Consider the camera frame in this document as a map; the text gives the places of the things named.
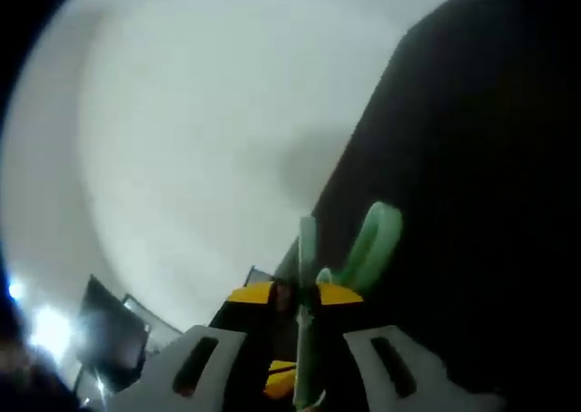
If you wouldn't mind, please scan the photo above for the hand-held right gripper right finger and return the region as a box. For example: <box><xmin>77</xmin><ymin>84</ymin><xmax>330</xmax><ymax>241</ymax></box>
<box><xmin>317</xmin><ymin>283</ymin><xmax>509</xmax><ymax>412</ymax></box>

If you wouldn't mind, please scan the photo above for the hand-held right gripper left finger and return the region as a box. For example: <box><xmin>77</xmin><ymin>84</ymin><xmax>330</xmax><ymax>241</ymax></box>
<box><xmin>103</xmin><ymin>280</ymin><xmax>278</xmax><ymax>412</ymax></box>

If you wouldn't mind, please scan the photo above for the green plastic dustpan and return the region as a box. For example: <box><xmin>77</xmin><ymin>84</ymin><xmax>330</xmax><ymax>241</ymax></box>
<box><xmin>316</xmin><ymin>201</ymin><xmax>404</xmax><ymax>295</ymax></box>

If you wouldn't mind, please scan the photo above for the black tabletop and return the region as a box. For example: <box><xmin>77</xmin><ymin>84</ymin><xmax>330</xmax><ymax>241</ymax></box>
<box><xmin>271</xmin><ymin>0</ymin><xmax>581</xmax><ymax>412</ymax></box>

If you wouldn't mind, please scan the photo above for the black monitor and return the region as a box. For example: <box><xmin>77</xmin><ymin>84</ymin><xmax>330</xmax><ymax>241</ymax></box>
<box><xmin>77</xmin><ymin>274</ymin><xmax>149</xmax><ymax>393</ymax></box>

